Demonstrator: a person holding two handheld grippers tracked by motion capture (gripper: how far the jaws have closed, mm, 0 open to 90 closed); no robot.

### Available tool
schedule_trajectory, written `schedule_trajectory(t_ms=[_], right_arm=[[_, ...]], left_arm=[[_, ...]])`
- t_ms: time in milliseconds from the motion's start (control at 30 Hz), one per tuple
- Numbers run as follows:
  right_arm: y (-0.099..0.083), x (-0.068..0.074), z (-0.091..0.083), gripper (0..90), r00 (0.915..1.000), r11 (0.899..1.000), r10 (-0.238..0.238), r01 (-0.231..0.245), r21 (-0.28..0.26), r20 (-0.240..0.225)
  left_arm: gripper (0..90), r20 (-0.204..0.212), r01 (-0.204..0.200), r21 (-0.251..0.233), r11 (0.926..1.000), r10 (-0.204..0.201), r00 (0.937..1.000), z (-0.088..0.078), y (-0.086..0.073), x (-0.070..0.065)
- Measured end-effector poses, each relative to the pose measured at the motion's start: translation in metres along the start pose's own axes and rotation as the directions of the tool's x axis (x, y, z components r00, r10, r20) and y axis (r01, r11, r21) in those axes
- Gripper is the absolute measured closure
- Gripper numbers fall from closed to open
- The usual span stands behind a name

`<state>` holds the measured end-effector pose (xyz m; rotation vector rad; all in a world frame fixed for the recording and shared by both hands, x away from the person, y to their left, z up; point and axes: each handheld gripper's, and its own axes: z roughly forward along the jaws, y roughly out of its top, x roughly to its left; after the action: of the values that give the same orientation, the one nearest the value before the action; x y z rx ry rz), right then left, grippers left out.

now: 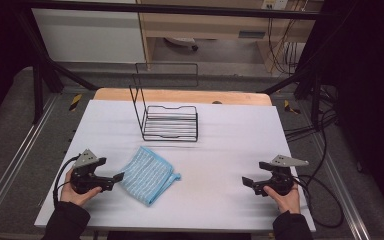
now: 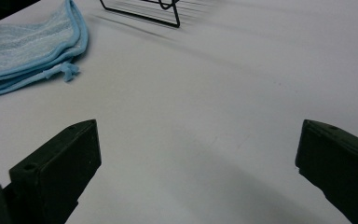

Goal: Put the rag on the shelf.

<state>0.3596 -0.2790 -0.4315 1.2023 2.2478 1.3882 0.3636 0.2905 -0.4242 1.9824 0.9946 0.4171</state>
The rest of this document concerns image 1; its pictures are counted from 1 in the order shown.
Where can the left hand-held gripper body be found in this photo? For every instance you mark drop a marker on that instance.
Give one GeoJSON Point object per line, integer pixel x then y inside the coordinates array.
{"type": "Point", "coordinates": [86, 173]}

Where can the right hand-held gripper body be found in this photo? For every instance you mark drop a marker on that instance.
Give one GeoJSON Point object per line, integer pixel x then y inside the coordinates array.
{"type": "Point", "coordinates": [281, 180]}

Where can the blue striped cloth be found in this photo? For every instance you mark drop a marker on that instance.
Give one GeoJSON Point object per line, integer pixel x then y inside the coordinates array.
{"type": "Point", "coordinates": [146, 175]}

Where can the person's right hand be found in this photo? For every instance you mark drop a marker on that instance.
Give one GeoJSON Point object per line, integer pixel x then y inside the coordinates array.
{"type": "Point", "coordinates": [288, 201]}

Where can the person's left hand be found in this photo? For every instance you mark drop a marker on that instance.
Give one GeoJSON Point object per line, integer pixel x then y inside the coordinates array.
{"type": "Point", "coordinates": [71, 196]}

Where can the yellow black tape marker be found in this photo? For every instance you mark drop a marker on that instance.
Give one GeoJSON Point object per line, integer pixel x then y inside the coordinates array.
{"type": "Point", "coordinates": [290, 107]}
{"type": "Point", "coordinates": [75, 102]}

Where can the white cabinet panel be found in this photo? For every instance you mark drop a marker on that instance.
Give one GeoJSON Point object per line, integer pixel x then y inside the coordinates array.
{"type": "Point", "coordinates": [86, 35]}

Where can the office chair base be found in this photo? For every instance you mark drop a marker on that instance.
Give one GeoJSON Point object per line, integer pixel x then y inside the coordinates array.
{"type": "Point", "coordinates": [181, 41]}

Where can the light wooden desk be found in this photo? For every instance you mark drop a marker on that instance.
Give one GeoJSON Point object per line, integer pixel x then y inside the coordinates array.
{"type": "Point", "coordinates": [213, 25]}

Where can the white power strip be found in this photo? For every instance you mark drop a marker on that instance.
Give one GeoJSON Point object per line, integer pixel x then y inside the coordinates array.
{"type": "Point", "coordinates": [275, 4]}

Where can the black metal crossbar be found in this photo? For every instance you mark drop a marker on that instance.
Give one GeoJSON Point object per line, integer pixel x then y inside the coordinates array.
{"type": "Point", "coordinates": [180, 10]}

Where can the aluminium floor rail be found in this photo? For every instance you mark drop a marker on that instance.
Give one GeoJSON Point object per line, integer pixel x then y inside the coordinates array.
{"type": "Point", "coordinates": [343, 193]}
{"type": "Point", "coordinates": [16, 156]}

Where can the black metal frame strut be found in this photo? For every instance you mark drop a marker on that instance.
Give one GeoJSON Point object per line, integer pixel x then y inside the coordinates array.
{"type": "Point", "coordinates": [37, 93]}
{"type": "Point", "coordinates": [316, 100]}

